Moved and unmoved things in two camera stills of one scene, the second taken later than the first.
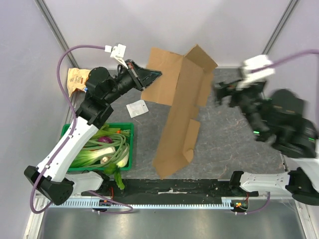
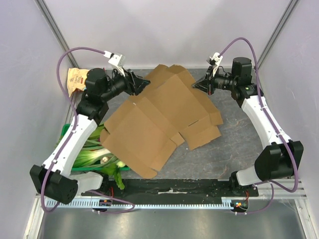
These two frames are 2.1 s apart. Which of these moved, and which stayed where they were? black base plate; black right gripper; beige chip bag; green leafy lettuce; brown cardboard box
Moved: brown cardboard box; black right gripper
Stayed: green leafy lettuce; black base plate; beige chip bag
